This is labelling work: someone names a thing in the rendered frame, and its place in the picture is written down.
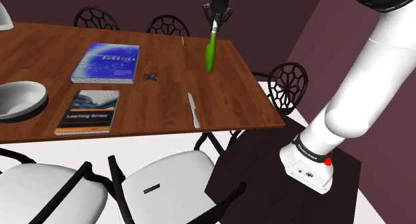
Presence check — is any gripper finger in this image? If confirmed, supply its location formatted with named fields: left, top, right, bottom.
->
left=203, top=1, right=217, bottom=25
left=216, top=8, right=234, bottom=31

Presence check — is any green handled kitchen tool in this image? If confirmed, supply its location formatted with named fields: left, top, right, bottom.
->
left=204, top=19, right=219, bottom=73

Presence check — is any black web back chair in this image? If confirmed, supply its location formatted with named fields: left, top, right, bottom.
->
left=145, top=14, right=191, bottom=37
left=73, top=5, right=120, bottom=31
left=194, top=61, right=309, bottom=157

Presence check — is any silver table knife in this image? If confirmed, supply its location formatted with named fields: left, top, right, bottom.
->
left=187, top=92, right=201, bottom=129

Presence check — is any wooden table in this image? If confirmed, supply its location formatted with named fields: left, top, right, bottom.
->
left=0, top=21, right=287, bottom=145

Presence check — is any blue book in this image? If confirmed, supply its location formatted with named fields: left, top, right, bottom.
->
left=70, top=42, right=141, bottom=85

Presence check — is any dark book with orange stripe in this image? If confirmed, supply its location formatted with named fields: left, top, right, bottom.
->
left=53, top=89, right=121, bottom=136

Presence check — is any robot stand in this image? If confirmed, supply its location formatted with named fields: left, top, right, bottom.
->
left=204, top=113, right=363, bottom=224

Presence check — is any white rounded object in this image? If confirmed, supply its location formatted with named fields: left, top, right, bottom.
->
left=0, top=2, right=15, bottom=31

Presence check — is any white bowl with dark outside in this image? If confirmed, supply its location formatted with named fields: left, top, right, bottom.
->
left=0, top=81, right=49, bottom=124

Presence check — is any white seat black frame chair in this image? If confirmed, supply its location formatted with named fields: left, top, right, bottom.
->
left=0, top=147, right=109, bottom=224
left=107, top=149, right=248, bottom=224

